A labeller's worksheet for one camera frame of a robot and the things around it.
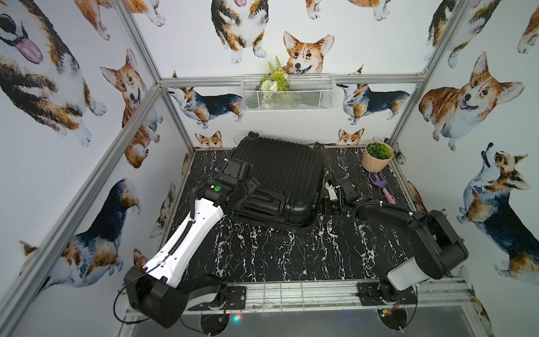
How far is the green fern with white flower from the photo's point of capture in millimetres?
820

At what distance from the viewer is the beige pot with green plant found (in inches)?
41.1

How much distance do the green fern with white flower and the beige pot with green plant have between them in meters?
0.53

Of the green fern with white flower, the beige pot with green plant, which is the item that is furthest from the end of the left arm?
the beige pot with green plant

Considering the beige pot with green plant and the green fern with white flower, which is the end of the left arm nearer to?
the green fern with white flower
